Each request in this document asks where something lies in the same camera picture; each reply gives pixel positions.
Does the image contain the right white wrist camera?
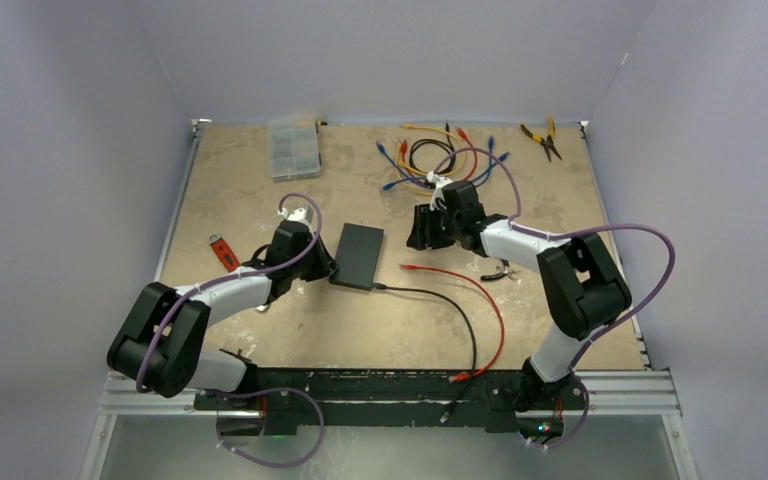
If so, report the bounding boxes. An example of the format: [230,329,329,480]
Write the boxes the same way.
[426,171,453,211]

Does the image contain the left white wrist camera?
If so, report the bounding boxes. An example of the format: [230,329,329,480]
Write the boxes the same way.
[279,206,315,229]

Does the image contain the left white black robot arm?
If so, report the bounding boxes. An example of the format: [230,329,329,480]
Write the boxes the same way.
[106,220,338,409]

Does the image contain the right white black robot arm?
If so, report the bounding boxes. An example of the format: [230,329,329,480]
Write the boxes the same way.
[406,180,632,407]

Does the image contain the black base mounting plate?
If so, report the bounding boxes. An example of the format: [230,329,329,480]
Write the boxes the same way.
[194,367,586,437]

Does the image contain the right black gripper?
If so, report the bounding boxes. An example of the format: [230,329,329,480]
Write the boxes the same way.
[408,202,462,250]

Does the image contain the small black cutters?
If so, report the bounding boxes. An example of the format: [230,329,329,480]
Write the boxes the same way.
[479,260,518,282]

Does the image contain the aluminium frame rail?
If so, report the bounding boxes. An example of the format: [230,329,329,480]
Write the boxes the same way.
[106,127,643,434]

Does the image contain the clear plastic organizer box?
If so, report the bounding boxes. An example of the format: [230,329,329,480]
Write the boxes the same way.
[267,118,322,182]

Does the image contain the yellow handled pliers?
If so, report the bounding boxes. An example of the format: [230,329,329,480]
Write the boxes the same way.
[520,117,562,162]

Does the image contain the black ethernet cable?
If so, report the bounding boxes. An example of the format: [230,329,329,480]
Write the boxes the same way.
[373,283,479,425]
[408,123,457,177]

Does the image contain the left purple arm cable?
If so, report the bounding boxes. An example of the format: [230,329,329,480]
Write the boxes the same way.
[134,192,327,470]

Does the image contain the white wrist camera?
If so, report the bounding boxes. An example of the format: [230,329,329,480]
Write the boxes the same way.
[279,206,315,229]
[426,171,453,211]

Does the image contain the black network switch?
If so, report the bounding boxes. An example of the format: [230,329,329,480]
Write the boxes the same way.
[329,223,384,291]

